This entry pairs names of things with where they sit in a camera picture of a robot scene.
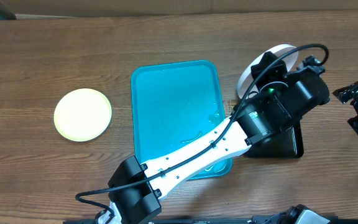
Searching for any white plate top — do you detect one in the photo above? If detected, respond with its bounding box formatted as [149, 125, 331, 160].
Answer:
[237, 44, 298, 99]

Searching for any yellow plate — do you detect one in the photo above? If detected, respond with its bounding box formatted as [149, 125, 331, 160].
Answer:
[53, 88, 112, 142]

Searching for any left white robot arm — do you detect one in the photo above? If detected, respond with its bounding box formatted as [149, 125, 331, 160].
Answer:
[96, 52, 329, 223]

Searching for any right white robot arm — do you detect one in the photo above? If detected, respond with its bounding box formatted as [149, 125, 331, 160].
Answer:
[265, 81, 358, 224]

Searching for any black water tray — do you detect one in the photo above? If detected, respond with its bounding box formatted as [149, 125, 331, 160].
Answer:
[243, 122, 304, 159]

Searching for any teal plastic tray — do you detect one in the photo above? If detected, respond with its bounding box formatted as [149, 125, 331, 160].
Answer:
[131, 60, 225, 162]

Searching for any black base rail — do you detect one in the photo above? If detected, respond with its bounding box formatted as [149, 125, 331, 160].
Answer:
[63, 213, 358, 224]

